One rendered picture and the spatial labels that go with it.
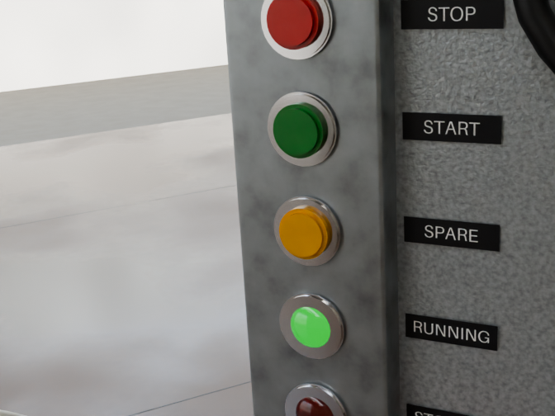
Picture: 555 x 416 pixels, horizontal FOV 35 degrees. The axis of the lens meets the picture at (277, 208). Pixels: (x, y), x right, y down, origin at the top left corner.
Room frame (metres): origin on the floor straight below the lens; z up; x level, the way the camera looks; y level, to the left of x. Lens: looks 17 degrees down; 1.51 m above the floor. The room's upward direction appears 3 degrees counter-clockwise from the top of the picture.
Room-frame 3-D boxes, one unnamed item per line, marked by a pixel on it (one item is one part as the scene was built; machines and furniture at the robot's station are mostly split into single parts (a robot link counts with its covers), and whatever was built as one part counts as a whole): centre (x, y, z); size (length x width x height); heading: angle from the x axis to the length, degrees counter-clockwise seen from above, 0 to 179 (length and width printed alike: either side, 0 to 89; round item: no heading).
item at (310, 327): (0.41, -0.01, 1.33); 0.02 x 0.01 x 0.02; 62
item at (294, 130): (0.40, -0.01, 1.43); 0.03 x 0.01 x 0.03; 62
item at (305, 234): (0.40, -0.01, 1.38); 0.03 x 0.01 x 0.03; 62
